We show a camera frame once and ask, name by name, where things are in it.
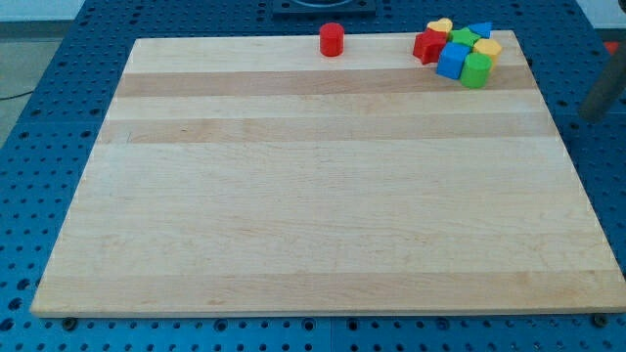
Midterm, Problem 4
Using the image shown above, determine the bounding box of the large wooden board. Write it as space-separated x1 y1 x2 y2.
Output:
30 30 625 318

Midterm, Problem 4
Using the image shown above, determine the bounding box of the red star block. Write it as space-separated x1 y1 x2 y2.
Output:
413 28 448 65

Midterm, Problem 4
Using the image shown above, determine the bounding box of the green star block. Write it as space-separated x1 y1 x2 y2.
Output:
448 27 481 48

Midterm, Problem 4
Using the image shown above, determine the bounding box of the red cylinder block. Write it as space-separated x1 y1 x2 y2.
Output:
319 22 344 57

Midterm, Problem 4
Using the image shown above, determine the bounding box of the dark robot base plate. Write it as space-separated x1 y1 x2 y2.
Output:
272 0 377 18

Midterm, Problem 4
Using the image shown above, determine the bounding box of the yellow heart block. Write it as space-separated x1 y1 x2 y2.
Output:
426 18 454 33

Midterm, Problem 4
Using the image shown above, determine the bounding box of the green cylinder block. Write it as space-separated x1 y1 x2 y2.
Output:
459 53 493 89

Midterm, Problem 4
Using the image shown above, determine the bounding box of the blue cube block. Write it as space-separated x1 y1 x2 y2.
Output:
436 42 471 80

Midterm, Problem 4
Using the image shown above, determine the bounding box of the yellow hexagon block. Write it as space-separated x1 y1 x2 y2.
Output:
472 38 503 69

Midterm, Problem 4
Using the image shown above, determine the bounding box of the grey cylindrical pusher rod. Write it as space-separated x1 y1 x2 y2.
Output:
578 41 625 123

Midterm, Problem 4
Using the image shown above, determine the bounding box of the blue triangle block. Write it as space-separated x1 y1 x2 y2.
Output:
468 22 492 39

